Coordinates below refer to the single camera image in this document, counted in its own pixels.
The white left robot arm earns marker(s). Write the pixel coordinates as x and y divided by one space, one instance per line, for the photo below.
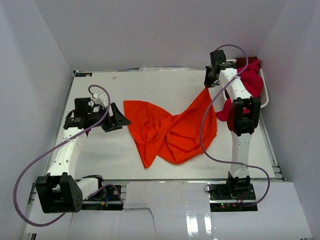
57 190

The dark maroon t shirt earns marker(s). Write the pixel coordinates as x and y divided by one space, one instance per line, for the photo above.
242 61

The printed paper strip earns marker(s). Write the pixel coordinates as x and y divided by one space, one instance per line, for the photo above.
159 69

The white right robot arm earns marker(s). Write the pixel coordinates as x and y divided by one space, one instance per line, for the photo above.
242 120

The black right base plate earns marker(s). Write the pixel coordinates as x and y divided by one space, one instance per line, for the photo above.
221 201

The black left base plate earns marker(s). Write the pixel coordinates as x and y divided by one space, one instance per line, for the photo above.
107 199

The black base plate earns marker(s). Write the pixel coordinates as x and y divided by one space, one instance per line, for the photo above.
107 199
221 201

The orange t shirt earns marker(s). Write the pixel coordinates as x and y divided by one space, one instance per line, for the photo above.
174 138

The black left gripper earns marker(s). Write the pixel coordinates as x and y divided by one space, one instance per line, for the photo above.
115 122

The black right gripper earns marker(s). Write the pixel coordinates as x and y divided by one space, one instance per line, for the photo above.
208 83

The black label sticker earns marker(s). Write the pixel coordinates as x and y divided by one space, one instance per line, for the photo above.
83 74

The crimson red t shirt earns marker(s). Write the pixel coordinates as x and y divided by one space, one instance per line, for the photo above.
251 81

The white perforated plastic basket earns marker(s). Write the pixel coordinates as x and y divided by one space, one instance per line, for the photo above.
264 98

